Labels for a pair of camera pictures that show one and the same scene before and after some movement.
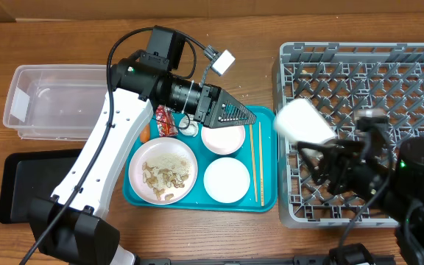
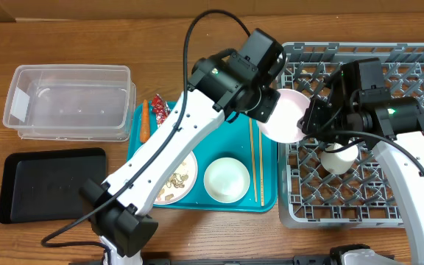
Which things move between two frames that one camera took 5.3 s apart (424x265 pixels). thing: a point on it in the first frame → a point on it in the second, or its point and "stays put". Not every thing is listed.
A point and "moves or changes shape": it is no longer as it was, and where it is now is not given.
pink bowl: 223,140 → 282,126
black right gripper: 350,163 → 316,118
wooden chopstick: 261,170 stays put
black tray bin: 29,175 stays put
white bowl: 227,179 stays put
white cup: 297,121 moves or changes shape
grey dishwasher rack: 408,80 stays put
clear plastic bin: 54,101 stays put
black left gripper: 220,97 → 263,114
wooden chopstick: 253,161 stays put
